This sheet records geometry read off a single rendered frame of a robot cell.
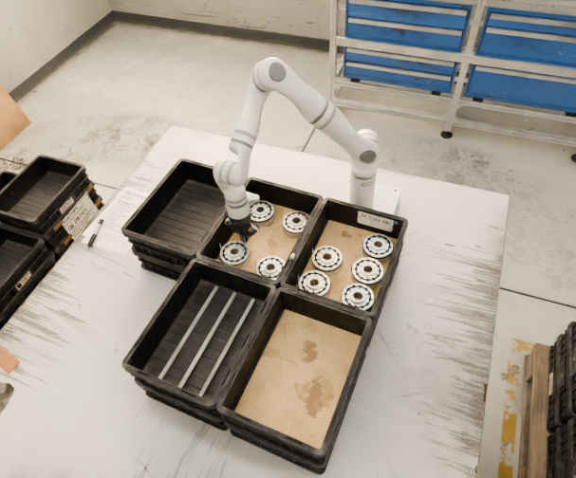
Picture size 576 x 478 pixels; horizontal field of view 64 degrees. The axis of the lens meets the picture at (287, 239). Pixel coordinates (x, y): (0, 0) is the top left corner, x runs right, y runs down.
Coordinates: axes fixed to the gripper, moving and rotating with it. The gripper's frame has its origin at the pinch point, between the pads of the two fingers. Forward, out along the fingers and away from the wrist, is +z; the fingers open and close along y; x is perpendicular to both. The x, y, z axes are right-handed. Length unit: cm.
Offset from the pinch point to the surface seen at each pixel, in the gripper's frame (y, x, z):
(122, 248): -50, -12, 15
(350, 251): 36.0, 9.4, 2.6
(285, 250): 14.7, 1.6, 2.6
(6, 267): -122, -26, 47
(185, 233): -22.5, -4.3, 2.7
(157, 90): -179, 169, 86
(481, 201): 74, 62, 16
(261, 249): 6.8, -1.0, 2.6
